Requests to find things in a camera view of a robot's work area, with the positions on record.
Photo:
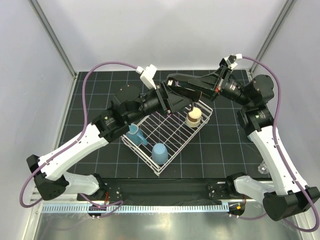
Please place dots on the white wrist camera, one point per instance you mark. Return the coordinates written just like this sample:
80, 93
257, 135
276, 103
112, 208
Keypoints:
231, 60
146, 75

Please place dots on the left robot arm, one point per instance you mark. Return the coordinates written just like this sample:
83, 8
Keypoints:
50, 171

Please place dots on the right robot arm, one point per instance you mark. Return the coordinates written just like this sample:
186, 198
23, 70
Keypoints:
290, 194

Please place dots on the clear glass cup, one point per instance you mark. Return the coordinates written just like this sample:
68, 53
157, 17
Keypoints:
263, 169

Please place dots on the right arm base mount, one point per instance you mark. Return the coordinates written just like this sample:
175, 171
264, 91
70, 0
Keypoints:
223, 190

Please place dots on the brown and cream cup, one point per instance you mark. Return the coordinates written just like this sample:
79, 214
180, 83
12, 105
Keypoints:
193, 118

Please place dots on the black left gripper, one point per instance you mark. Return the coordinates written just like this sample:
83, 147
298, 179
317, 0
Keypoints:
169, 102

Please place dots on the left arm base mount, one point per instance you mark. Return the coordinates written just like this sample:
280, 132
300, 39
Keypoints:
111, 192

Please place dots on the blue glazed ceramic mug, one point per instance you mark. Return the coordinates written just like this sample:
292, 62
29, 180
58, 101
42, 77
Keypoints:
136, 135

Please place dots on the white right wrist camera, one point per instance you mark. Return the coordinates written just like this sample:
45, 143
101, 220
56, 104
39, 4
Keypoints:
231, 60

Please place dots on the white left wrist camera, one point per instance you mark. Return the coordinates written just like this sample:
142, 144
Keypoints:
146, 75

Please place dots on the light blue plastic cup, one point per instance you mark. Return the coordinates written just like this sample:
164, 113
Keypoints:
159, 154

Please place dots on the black cup cream inside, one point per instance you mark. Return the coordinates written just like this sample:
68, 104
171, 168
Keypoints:
184, 85

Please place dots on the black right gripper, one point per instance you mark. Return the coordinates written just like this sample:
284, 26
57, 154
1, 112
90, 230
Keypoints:
220, 78

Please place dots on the white wire dish rack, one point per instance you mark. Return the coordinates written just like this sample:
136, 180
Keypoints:
171, 130

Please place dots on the white slotted cable duct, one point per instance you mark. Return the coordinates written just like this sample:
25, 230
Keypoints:
77, 208

